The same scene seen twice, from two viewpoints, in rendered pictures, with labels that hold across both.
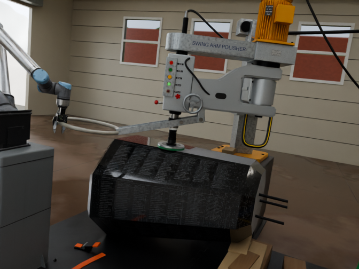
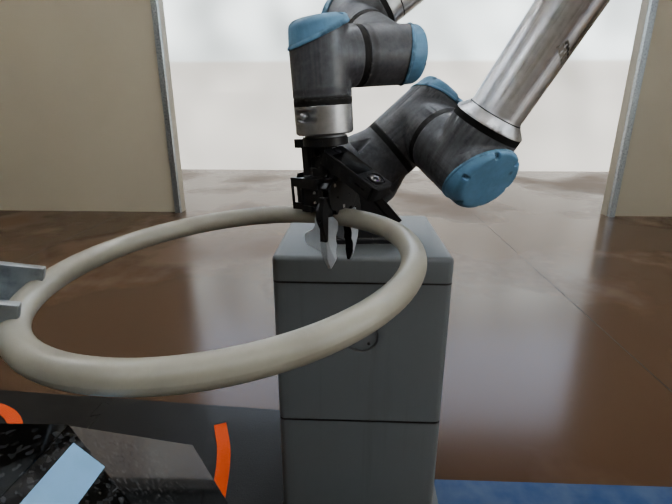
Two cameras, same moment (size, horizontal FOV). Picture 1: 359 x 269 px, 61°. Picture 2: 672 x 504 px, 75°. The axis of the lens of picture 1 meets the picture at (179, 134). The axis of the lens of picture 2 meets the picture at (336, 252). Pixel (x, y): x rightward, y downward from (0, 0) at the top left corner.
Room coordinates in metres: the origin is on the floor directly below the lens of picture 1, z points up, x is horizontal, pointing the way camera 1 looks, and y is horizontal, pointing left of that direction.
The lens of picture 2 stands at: (2.91, 0.66, 1.16)
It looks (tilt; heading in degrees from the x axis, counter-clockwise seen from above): 18 degrees down; 161
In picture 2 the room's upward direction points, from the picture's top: straight up
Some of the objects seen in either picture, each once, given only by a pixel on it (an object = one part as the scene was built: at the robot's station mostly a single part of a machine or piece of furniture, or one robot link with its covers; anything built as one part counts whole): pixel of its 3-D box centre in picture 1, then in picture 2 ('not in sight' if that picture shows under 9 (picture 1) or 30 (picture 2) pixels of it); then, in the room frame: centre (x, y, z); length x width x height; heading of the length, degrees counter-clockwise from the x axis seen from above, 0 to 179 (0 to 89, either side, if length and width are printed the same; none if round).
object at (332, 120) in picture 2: (63, 102); (322, 121); (2.23, 0.87, 1.14); 0.10 x 0.09 x 0.05; 123
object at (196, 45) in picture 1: (228, 52); not in sight; (2.41, -0.29, 1.66); 0.96 x 0.25 x 0.17; 92
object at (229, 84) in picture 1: (227, 93); not in sight; (2.40, -0.34, 1.35); 0.74 x 0.23 x 0.49; 92
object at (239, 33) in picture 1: (243, 28); not in sight; (3.14, -0.51, 2.00); 0.20 x 0.18 x 0.15; 155
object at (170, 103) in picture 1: (188, 86); not in sight; (2.40, -0.02, 1.36); 0.36 x 0.22 x 0.45; 92
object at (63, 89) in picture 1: (63, 91); (321, 61); (2.23, 0.87, 1.22); 0.10 x 0.09 x 0.12; 96
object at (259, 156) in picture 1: (240, 152); not in sight; (3.07, -0.64, 0.76); 0.49 x 0.49 x 0.05; 65
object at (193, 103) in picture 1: (192, 103); not in sight; (2.28, -0.07, 1.24); 0.15 x 0.10 x 0.15; 92
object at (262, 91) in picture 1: (262, 92); not in sight; (2.42, -0.60, 1.39); 0.19 x 0.19 x 0.20
